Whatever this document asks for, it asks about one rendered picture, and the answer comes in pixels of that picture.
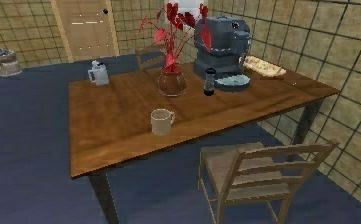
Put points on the dark grey coffee machine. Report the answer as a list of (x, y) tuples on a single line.
[(221, 50)]

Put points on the white window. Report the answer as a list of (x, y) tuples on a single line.
[(186, 7)]

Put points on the black round door knob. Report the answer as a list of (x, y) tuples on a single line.
[(105, 11)]

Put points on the red house plant in vase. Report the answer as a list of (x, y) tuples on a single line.
[(172, 80)]

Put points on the beige mug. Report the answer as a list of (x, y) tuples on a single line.
[(160, 123)]

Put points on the brown wooden table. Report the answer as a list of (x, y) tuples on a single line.
[(121, 113)]

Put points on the brown wooden chair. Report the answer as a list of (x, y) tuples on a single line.
[(149, 57), (251, 173)]

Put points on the tan wooden door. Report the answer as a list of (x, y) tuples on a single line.
[(86, 28)]

